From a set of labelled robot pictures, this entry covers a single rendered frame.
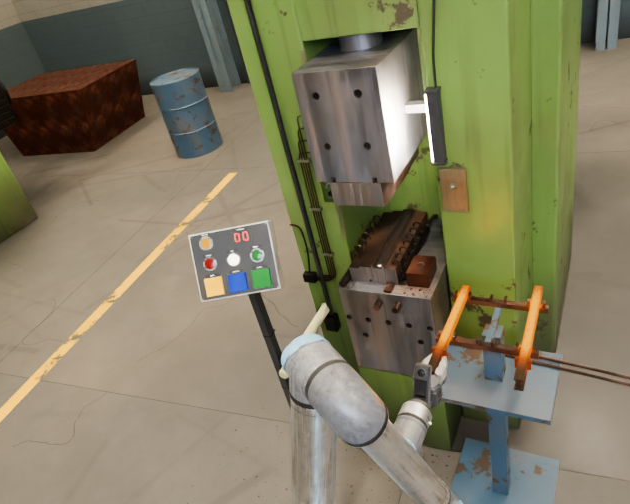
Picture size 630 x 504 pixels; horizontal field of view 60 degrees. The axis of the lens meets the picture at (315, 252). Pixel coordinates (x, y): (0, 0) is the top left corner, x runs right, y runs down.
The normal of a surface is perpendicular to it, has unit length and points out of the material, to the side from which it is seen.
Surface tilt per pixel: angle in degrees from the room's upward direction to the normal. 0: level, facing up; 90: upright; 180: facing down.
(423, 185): 90
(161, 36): 90
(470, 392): 0
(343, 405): 50
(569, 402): 0
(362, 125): 90
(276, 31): 90
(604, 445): 0
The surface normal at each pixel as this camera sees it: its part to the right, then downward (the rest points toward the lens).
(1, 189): 0.86, 0.10
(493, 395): -0.22, -0.81
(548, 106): -0.42, 0.58
